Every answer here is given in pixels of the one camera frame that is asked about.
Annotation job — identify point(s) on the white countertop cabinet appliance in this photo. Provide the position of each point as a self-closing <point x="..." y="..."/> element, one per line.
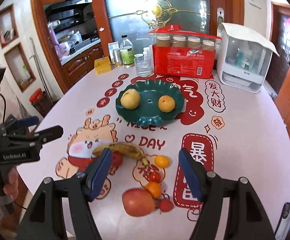
<point x="242" y="62"/>

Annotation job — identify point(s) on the clear ribbed glass cup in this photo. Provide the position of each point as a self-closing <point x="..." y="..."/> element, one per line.
<point x="143" y="67"/>

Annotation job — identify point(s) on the spotted yellow banana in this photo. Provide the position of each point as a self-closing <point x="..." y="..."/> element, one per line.
<point x="130" y="148"/>

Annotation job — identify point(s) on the black smartphone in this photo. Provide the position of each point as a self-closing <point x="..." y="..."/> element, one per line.
<point x="286" y="217"/>

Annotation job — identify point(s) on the metal can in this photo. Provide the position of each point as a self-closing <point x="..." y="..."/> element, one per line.
<point x="117" y="58"/>

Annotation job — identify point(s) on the wooden kitchen base cabinet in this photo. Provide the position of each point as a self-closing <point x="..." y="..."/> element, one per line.
<point x="84" y="60"/>

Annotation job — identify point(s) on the mop pole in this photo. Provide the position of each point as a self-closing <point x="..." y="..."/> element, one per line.
<point x="38" y="67"/>

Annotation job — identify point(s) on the red pack of bottles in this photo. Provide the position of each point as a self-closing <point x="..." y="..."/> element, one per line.
<point x="182" y="60"/>

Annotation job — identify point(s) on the yellow cardboard box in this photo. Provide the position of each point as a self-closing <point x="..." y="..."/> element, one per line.
<point x="102" y="66"/>

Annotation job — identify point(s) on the red bin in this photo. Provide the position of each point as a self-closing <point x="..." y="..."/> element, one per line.
<point x="37" y="95"/>

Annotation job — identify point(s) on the white cardboard box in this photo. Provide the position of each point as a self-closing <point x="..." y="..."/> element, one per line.
<point x="112" y="47"/>

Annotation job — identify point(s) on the black range hood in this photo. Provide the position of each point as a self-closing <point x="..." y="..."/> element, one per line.
<point x="69" y="12"/>

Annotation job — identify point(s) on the small tan lid bottle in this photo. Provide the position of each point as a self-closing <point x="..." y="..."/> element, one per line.
<point x="138" y="55"/>

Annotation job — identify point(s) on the yellow pear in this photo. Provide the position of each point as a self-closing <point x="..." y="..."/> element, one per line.
<point x="130" y="100"/>

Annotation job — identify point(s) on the yellow orange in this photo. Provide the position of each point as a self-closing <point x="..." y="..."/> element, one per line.
<point x="166" y="103"/>

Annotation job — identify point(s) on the small cherry tomato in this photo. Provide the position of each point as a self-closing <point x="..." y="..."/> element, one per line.
<point x="155" y="176"/>

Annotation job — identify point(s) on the white pill bottle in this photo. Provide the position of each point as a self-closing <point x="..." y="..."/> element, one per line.
<point x="146" y="52"/>

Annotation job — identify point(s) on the person's left hand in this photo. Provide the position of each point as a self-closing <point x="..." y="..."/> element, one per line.
<point x="11" y="183"/>

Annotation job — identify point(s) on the small orange tangerine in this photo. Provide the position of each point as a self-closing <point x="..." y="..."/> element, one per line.
<point x="153" y="188"/>

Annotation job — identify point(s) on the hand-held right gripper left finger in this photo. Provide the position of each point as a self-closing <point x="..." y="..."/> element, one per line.
<point x="99" y="173"/>

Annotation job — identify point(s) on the dark green scalloped plate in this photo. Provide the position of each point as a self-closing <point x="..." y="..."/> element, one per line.
<point x="148" y="113"/>

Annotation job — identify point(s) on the dark wicker basket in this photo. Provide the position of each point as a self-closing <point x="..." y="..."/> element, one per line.
<point x="43" y="107"/>

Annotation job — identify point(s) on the clear bottle green label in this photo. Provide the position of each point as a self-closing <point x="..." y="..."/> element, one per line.
<point x="127" y="53"/>

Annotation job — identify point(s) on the red apple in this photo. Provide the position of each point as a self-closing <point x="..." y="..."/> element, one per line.
<point x="138" y="202"/>

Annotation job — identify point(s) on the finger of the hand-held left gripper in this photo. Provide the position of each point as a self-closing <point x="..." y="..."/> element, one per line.
<point x="28" y="121"/>
<point x="49" y="132"/>

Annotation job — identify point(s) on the small yellow kumquat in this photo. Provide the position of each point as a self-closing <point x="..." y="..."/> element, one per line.
<point x="162" y="161"/>

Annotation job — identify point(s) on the red round fruit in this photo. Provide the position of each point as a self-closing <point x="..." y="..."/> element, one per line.
<point x="165" y="205"/>

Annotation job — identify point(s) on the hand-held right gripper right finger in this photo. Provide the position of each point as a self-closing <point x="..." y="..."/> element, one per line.
<point x="190" y="175"/>

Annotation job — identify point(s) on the red tomato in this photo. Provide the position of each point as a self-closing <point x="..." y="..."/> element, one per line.
<point x="117" y="159"/>

